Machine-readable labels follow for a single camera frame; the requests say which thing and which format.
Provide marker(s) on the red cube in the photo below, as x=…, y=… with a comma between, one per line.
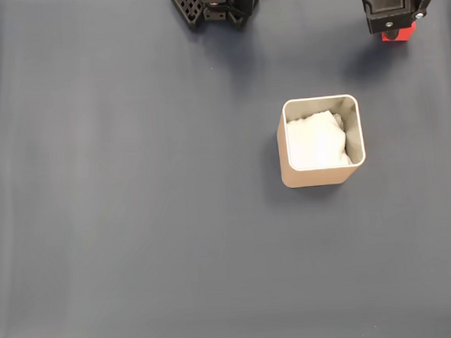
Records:
x=408, y=34

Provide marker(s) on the beige square box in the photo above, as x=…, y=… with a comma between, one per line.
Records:
x=314, y=177

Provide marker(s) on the white crumpled cloth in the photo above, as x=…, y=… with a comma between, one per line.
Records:
x=315, y=140

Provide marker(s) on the dark grey tray mat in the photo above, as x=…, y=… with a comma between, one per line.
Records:
x=136, y=220

